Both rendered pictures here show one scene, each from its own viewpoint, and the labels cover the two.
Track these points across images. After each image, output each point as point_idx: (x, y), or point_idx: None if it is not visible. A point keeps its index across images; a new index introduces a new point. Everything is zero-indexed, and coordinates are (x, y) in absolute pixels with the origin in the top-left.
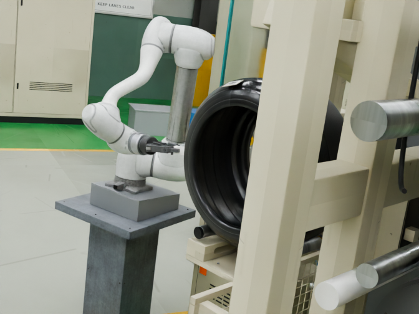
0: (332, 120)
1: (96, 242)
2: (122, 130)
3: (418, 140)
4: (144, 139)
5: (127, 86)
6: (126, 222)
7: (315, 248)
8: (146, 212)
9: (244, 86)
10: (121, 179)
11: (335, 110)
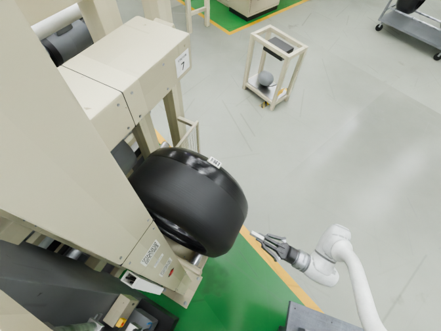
0: (138, 169)
1: None
2: (317, 250)
3: (44, 267)
4: (294, 249)
5: (354, 276)
6: (304, 321)
7: None
8: None
9: (204, 157)
10: None
11: (134, 177)
